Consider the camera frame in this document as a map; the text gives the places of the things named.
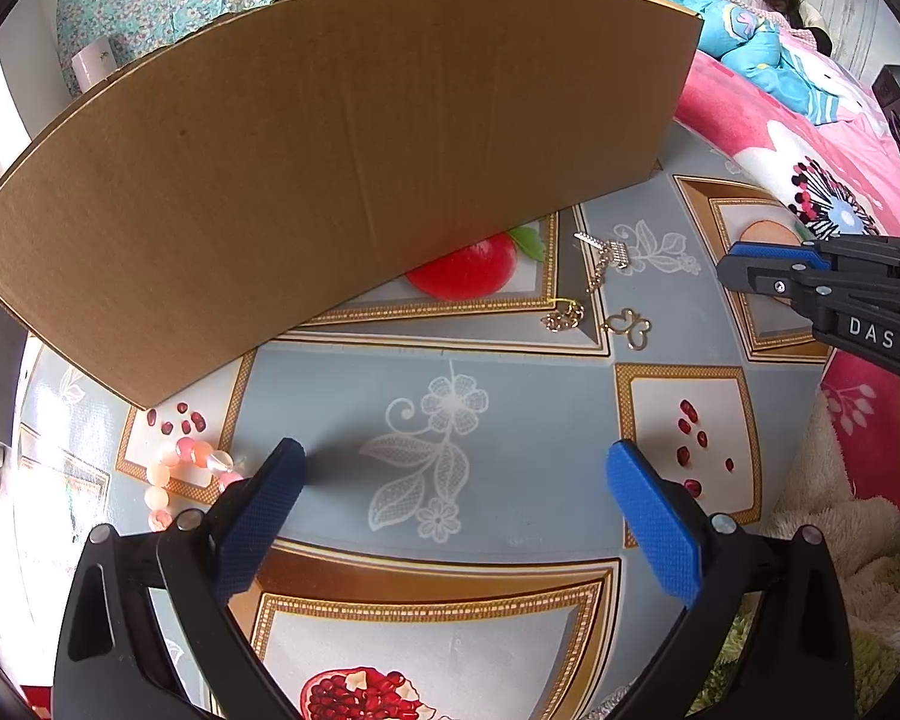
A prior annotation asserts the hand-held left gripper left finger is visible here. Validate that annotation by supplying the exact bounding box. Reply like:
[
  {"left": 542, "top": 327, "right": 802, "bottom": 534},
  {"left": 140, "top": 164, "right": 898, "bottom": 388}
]
[{"left": 51, "top": 437, "right": 308, "bottom": 720}]

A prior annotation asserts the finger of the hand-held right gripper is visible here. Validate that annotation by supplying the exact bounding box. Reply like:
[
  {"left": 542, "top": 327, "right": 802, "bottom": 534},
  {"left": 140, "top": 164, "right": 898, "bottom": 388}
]
[
  {"left": 727, "top": 240, "right": 835, "bottom": 272},
  {"left": 716, "top": 255, "right": 835, "bottom": 317}
]

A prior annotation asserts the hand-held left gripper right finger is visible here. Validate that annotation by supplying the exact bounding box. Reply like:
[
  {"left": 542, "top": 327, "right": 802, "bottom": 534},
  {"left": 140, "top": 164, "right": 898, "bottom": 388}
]
[{"left": 606, "top": 439, "right": 856, "bottom": 720}]

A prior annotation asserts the pink bead bracelet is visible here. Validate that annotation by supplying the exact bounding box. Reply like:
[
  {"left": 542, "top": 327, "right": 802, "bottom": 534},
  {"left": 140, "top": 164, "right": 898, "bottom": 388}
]
[{"left": 142, "top": 441, "right": 250, "bottom": 533}]

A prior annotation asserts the gold butterfly pendant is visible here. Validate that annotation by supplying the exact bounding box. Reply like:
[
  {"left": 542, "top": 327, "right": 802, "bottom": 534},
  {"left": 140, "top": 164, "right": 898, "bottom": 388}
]
[{"left": 601, "top": 307, "right": 652, "bottom": 350}]

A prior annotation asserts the cardboard box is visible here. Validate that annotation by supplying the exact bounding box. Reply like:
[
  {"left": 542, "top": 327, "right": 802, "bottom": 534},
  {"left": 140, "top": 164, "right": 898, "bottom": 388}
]
[{"left": 0, "top": 0, "right": 706, "bottom": 410}]

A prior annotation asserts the pink floral blanket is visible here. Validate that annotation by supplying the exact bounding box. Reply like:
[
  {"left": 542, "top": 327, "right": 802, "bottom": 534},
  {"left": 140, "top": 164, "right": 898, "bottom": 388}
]
[{"left": 671, "top": 45, "right": 900, "bottom": 496}]

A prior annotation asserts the fruit print tablecloth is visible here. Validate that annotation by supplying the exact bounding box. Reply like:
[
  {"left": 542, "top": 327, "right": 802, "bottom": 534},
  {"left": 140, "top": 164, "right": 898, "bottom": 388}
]
[{"left": 15, "top": 120, "right": 833, "bottom": 720}]

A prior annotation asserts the blue cartoon bedding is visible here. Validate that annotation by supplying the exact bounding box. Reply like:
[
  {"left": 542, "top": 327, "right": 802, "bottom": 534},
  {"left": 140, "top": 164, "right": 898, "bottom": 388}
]
[{"left": 645, "top": 0, "right": 856, "bottom": 125}]

